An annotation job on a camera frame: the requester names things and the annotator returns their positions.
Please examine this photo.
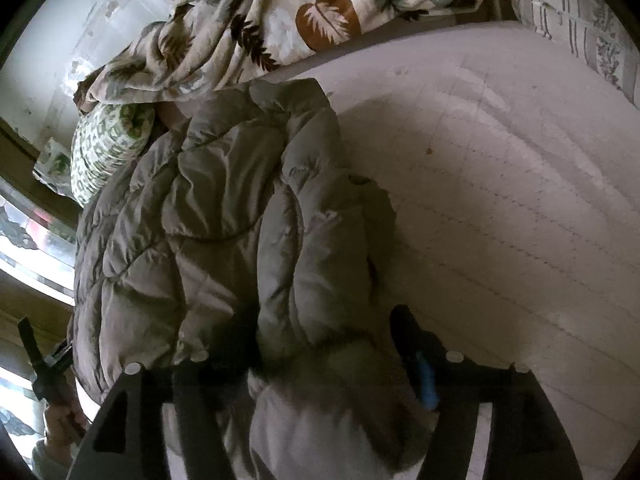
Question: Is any person's left forearm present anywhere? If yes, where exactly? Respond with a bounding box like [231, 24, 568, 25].
[29, 439, 78, 480]

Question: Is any leaf print blanket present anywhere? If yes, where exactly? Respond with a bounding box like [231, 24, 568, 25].
[75, 0, 488, 113]

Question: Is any bed with white sheet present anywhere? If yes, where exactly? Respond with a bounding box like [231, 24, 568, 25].
[150, 20, 640, 480]

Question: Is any small leaf print pillow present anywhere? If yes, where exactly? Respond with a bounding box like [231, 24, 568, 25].
[32, 137, 76, 197]

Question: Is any green checked pillow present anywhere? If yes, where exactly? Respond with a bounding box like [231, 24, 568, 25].
[70, 102, 157, 207]

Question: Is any person's left hand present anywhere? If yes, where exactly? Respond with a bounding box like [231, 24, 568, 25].
[44, 400, 92, 447]

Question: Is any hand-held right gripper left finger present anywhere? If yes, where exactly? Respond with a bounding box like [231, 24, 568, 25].
[65, 352, 251, 480]

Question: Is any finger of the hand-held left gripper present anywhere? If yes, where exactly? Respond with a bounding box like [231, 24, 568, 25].
[17, 316, 51, 376]

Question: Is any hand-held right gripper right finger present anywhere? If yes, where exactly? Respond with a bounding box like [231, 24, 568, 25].
[389, 304, 586, 480]

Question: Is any striped floral pillow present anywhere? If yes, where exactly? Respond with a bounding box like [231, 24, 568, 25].
[506, 0, 633, 93]

